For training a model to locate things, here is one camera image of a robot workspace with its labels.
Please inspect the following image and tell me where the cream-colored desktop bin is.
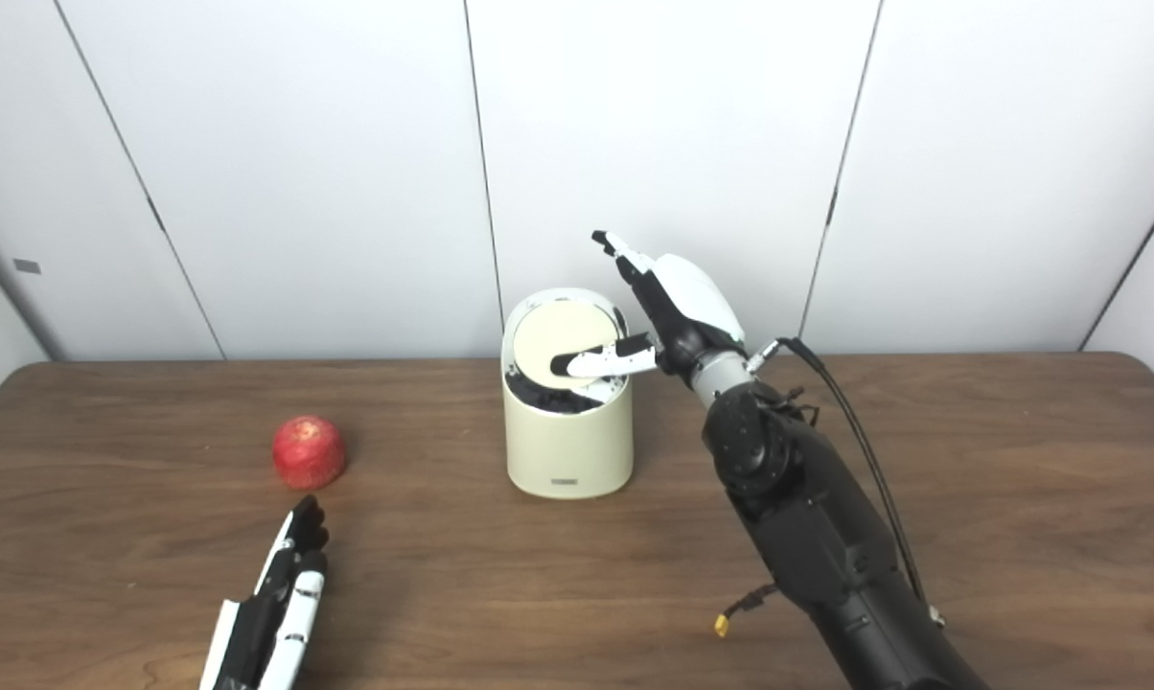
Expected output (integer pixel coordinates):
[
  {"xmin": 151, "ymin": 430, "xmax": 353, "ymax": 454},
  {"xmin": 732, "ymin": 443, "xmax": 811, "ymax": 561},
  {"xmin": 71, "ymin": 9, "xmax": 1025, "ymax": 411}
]
[{"xmin": 501, "ymin": 287, "xmax": 634, "ymax": 500}]

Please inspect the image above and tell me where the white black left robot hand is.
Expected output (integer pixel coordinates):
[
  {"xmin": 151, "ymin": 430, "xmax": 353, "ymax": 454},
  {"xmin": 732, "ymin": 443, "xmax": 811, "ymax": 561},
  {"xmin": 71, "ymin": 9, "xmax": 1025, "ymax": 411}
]
[{"xmin": 199, "ymin": 494, "xmax": 330, "ymax": 690}]

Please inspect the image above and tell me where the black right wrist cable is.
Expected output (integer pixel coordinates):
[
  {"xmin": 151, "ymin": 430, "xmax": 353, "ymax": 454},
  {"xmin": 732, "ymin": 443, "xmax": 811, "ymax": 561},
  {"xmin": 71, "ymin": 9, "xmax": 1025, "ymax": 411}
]
[{"xmin": 750, "ymin": 336, "xmax": 944, "ymax": 626}]

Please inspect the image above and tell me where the round cream bin lid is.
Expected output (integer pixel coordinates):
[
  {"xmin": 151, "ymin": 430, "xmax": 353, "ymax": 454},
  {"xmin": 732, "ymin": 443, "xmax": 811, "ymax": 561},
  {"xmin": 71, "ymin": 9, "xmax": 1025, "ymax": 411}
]
[{"xmin": 512, "ymin": 300, "xmax": 626, "ymax": 403}]

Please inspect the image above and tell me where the thin wire with yellow connector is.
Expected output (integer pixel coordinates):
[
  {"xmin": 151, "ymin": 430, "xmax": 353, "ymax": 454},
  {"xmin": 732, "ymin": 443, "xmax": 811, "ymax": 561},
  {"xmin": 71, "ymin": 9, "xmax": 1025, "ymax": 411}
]
[{"xmin": 714, "ymin": 583, "xmax": 779, "ymax": 638}]

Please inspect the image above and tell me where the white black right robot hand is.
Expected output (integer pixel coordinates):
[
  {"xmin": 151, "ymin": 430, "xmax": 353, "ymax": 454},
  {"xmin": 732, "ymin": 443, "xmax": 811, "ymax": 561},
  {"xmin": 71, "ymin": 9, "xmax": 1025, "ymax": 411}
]
[{"xmin": 550, "ymin": 230, "xmax": 749, "ymax": 380}]

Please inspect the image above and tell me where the red apple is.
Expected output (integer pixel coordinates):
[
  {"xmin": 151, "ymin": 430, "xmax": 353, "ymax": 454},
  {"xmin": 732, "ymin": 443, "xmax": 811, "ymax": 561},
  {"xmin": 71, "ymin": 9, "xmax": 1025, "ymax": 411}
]
[{"xmin": 271, "ymin": 415, "xmax": 348, "ymax": 491}]

